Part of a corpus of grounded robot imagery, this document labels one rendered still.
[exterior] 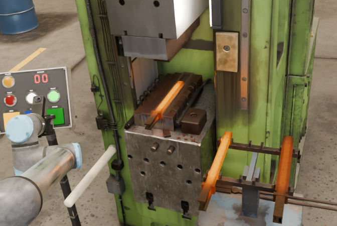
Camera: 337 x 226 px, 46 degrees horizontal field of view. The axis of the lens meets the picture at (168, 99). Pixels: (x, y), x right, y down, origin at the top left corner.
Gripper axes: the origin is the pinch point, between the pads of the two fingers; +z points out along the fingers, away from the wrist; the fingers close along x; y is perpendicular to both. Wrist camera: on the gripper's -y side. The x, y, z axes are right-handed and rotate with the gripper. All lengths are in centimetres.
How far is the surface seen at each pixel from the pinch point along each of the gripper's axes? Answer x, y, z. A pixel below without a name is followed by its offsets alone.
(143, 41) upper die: 44, -27, -8
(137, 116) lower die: 36.3, 4.6, 13.5
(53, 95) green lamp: -0.8, -8.9, 10.9
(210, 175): 64, 25, -30
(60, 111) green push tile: 2.0, -1.1, 10.5
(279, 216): 83, 35, -49
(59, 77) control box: 2.8, -16.9, 11.4
